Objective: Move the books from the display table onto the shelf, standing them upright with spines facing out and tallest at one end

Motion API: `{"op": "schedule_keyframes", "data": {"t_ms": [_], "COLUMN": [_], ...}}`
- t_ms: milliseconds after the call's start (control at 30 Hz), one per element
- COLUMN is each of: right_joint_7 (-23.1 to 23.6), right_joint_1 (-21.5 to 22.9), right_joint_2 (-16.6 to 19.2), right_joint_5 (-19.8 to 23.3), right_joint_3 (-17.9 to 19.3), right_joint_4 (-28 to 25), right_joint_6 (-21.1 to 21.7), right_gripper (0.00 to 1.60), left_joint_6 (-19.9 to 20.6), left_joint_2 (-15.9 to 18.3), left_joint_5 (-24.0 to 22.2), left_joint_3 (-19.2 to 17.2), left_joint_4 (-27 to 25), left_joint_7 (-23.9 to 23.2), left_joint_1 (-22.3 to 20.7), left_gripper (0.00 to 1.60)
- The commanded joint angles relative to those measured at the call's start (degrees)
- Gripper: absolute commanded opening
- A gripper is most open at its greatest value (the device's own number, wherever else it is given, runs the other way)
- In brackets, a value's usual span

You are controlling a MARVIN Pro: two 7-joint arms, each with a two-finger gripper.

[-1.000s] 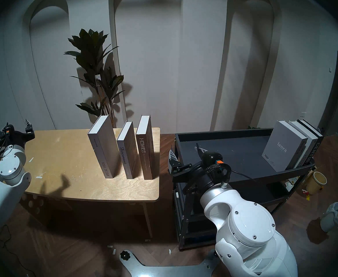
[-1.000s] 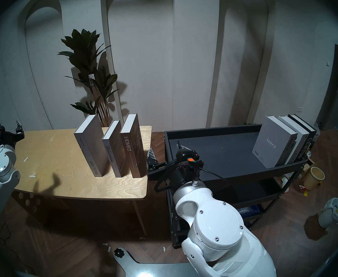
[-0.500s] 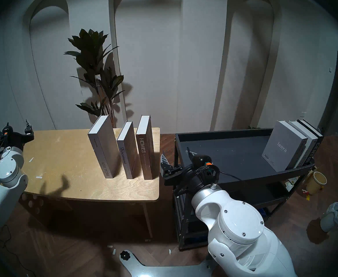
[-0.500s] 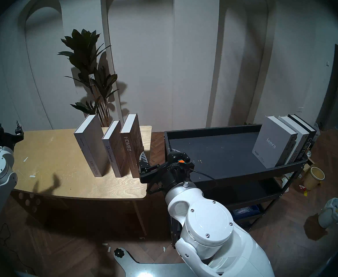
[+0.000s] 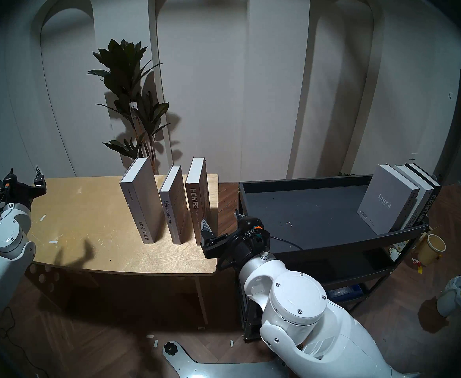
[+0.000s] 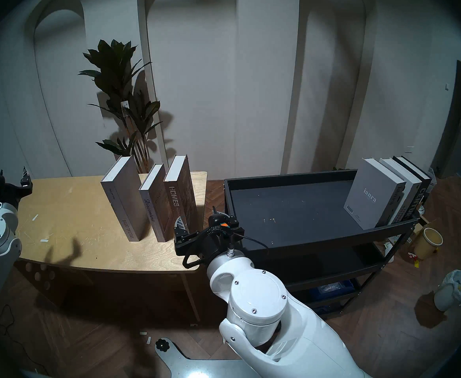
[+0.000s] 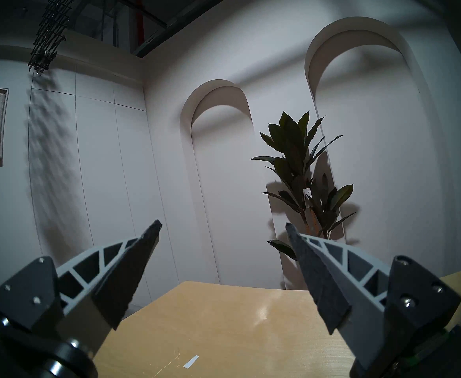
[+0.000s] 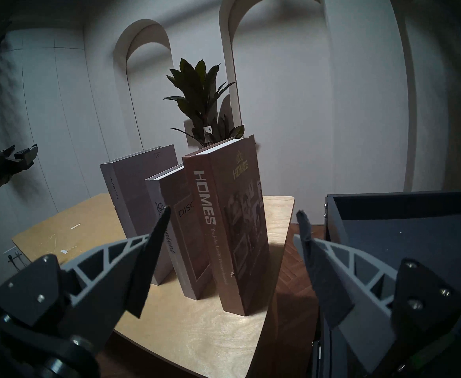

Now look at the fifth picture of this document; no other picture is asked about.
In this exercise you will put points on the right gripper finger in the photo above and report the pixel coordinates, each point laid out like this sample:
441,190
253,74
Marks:
207,231
238,219

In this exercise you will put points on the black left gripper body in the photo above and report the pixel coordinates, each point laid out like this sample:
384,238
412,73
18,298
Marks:
24,194

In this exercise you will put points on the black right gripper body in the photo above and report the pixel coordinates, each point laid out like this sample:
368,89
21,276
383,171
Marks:
242,247

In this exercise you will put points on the grey Discontent book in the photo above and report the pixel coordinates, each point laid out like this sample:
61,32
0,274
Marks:
173,208

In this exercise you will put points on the grey iaura book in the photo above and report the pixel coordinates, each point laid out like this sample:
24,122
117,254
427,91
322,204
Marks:
388,192

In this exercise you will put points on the silver book small black lettering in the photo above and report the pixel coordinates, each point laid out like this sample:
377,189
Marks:
415,180

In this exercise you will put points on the black CENTURY book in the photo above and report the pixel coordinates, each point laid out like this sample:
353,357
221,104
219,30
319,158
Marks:
431,200

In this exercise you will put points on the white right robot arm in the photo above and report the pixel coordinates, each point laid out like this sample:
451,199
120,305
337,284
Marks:
293,302

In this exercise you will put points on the black metal shelf cart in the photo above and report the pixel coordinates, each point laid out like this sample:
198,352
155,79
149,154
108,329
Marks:
313,212

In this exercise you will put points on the light wooden display table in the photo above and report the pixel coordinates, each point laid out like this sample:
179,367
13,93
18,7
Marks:
96,243

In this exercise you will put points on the brown HOMES book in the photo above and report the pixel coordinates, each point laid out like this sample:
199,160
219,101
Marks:
197,200

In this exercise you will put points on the large grey SPECIAL ISSUE book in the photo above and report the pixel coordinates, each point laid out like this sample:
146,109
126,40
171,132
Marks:
142,200

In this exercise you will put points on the blue bin with clear bag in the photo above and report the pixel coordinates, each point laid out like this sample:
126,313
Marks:
344,292

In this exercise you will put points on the black star knob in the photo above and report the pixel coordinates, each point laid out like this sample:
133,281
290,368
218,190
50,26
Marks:
170,347

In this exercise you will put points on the tall green potted plant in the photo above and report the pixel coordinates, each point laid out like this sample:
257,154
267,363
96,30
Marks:
126,74

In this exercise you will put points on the small red yellow item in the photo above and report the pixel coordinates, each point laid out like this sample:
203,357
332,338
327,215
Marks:
417,265

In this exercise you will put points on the yellow plastic bucket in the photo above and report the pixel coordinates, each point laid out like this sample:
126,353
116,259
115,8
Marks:
431,249

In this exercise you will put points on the white trash bin with bag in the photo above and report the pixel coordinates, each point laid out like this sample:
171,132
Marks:
455,298

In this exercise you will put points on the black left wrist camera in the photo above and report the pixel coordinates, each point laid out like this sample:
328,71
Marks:
6,181

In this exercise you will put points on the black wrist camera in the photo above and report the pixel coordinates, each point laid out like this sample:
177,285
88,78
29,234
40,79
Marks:
250,223
6,181

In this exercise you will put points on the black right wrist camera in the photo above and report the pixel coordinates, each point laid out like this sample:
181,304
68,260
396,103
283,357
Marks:
250,223

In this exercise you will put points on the grey metal robot base plate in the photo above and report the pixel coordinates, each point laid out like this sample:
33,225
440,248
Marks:
214,369

